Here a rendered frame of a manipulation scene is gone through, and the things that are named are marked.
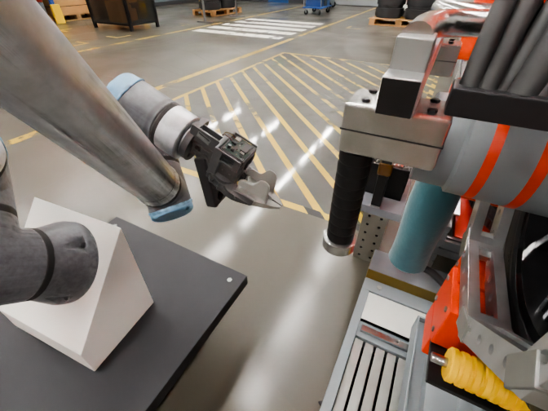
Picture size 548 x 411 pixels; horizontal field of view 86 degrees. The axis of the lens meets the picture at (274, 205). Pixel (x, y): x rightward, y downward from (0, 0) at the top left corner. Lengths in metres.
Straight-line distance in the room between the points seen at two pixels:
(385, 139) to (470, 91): 0.08
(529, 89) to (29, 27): 0.35
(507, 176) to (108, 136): 0.47
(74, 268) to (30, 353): 0.32
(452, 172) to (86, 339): 0.78
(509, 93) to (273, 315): 1.08
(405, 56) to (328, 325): 1.05
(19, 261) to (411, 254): 0.78
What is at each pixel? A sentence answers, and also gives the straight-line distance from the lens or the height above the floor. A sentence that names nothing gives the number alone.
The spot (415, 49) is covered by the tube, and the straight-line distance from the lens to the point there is 0.28.
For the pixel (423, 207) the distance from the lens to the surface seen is 0.65.
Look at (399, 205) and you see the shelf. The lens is 1.03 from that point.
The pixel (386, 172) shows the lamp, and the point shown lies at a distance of 0.92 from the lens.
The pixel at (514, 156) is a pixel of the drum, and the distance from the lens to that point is 0.44.
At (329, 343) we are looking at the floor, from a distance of 1.18.
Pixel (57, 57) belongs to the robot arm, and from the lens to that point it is 0.32.
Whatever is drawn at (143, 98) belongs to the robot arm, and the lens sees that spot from 0.59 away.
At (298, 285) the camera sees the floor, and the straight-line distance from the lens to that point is 1.29.
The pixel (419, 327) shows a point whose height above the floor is 0.15.
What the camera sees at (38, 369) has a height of 0.30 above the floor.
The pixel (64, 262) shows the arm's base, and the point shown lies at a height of 0.57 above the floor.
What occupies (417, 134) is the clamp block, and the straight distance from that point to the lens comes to 0.29.
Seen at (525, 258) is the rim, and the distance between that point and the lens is 0.72.
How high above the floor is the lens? 1.04
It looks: 39 degrees down
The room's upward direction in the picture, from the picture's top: straight up
